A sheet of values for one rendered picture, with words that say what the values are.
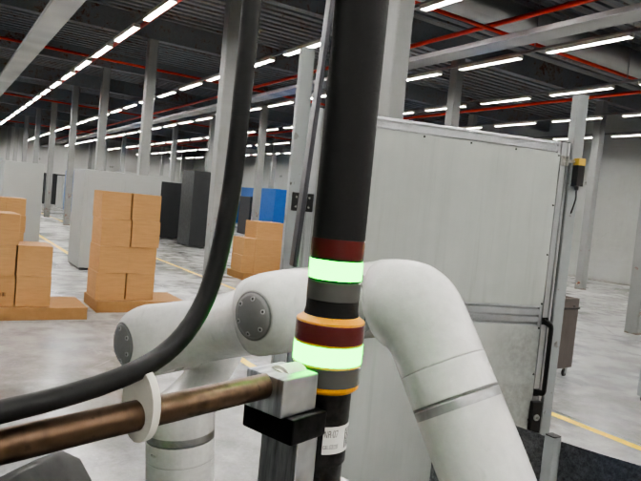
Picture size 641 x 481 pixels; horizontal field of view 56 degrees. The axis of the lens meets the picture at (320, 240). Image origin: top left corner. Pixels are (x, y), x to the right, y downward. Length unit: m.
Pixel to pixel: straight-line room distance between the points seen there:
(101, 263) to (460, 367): 8.03
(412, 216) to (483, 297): 0.45
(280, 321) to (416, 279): 0.16
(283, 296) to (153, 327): 0.36
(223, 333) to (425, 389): 0.36
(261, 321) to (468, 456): 0.26
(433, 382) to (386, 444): 1.91
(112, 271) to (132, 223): 0.69
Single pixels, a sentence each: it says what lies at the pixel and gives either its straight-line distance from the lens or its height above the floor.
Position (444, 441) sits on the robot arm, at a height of 1.43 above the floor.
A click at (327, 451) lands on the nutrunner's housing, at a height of 1.49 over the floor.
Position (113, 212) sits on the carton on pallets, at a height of 1.32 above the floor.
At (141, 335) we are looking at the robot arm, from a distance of 1.01.
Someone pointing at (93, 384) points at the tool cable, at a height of 1.55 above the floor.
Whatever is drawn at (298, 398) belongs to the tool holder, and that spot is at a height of 1.53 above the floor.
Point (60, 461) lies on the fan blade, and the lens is 0.44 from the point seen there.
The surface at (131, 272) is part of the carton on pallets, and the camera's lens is 8.66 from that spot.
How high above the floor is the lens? 1.63
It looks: 3 degrees down
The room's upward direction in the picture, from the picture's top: 5 degrees clockwise
